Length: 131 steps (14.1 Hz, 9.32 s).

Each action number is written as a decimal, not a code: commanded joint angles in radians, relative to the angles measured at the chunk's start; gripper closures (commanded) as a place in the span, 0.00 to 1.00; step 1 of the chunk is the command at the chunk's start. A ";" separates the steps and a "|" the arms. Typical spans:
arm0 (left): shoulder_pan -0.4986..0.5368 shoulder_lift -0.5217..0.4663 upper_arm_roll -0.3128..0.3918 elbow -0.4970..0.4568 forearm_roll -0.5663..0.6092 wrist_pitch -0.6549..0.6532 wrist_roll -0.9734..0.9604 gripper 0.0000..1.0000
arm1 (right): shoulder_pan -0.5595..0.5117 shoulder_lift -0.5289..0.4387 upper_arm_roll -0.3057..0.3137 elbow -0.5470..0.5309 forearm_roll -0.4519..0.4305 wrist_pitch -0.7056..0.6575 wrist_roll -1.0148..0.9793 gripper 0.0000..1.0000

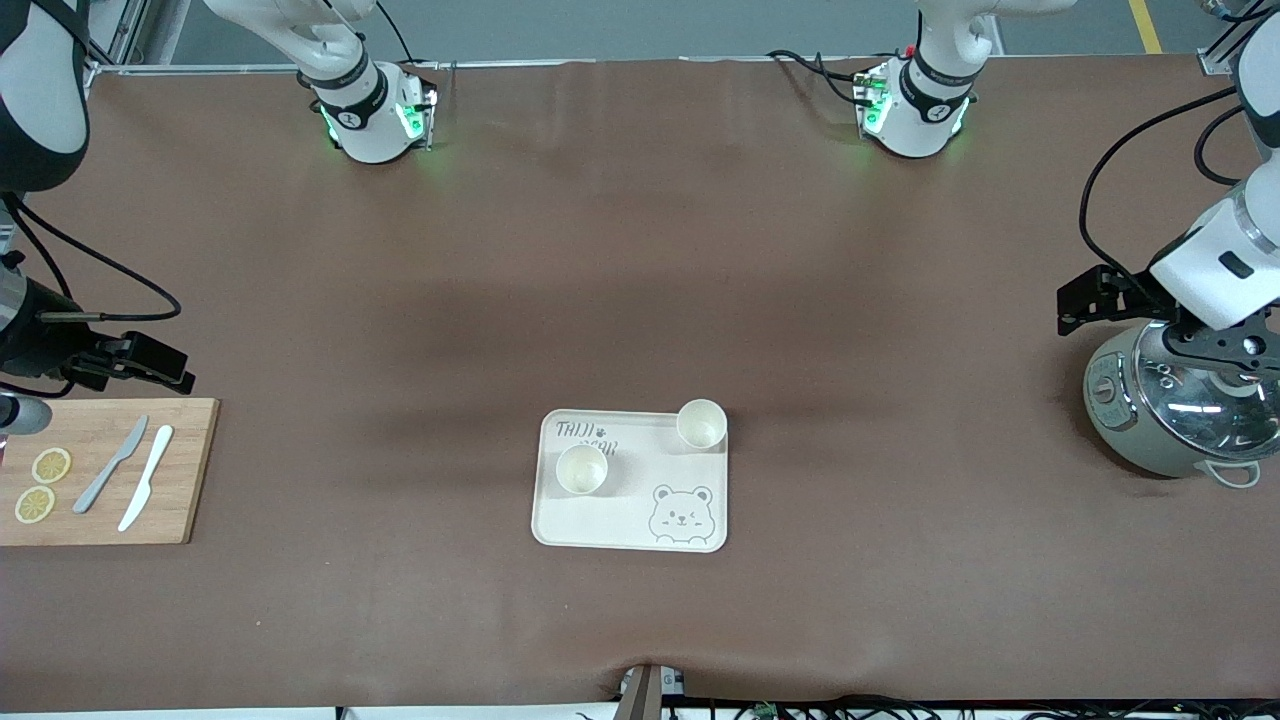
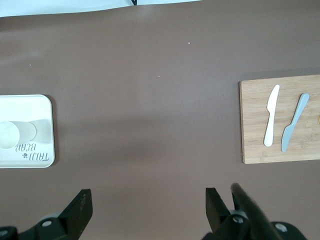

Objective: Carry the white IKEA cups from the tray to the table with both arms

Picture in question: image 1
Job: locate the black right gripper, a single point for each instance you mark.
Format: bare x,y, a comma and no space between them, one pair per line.
42,345

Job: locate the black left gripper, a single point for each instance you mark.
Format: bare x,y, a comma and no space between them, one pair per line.
1128,296

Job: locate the white IKEA cup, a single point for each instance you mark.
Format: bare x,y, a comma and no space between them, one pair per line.
581,469
701,424

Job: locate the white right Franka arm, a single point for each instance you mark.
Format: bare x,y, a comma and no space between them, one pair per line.
370,115

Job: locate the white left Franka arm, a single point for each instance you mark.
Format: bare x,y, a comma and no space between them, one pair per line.
925,120

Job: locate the white plastic knife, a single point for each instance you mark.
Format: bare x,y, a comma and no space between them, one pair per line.
148,478

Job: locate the wooden cutting board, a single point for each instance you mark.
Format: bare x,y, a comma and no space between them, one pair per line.
190,480

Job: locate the grey plastic knife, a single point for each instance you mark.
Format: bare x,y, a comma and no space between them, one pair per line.
105,475

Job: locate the grey-green cooking pot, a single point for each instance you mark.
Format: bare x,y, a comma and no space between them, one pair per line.
1135,430

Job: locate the yellow lemon slice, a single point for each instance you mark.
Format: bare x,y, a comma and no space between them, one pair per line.
51,465
35,504

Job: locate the glass pot lid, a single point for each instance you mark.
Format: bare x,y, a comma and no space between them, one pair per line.
1215,420

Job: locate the brown table cover mat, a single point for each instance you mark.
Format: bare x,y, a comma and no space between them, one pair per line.
640,250

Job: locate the cream bear print tray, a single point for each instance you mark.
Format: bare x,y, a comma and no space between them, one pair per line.
640,520

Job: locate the aluminium frame post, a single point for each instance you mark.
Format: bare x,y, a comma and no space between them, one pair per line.
1215,55
135,30

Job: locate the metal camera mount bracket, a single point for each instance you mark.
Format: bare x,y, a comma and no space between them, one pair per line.
645,695

